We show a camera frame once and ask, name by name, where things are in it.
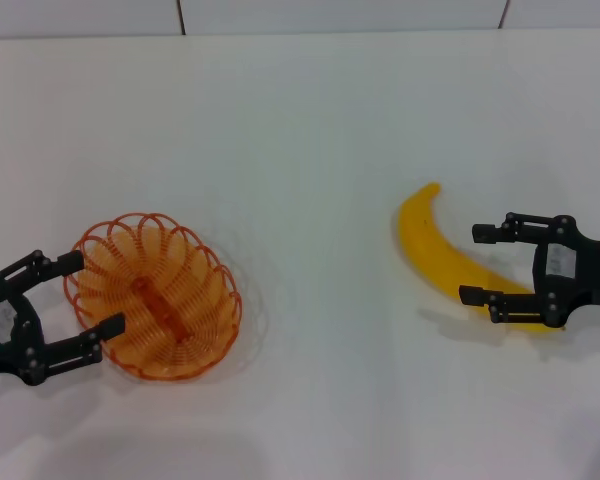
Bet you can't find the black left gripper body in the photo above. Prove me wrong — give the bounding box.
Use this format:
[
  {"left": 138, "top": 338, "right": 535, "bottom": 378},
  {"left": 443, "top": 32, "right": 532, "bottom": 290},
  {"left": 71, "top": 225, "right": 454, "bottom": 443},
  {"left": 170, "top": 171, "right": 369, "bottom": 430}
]
[{"left": 0, "top": 272, "right": 47, "bottom": 387}]

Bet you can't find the orange plastic wire basket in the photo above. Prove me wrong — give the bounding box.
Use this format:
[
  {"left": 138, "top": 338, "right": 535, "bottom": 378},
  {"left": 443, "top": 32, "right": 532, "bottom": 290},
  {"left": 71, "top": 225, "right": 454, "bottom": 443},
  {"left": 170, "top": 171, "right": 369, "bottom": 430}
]
[{"left": 62, "top": 212, "right": 245, "bottom": 384}]

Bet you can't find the yellow banana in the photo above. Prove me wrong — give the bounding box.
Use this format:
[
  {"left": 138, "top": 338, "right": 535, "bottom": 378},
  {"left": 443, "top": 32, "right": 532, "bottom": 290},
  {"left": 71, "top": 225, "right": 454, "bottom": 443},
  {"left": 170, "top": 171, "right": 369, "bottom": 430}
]
[{"left": 392, "top": 182, "right": 567, "bottom": 334}]

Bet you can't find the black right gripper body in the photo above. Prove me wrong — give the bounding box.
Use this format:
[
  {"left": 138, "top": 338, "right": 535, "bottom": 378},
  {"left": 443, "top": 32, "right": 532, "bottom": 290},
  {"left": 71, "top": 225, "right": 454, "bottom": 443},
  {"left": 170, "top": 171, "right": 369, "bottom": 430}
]
[{"left": 532, "top": 217, "right": 600, "bottom": 329}]

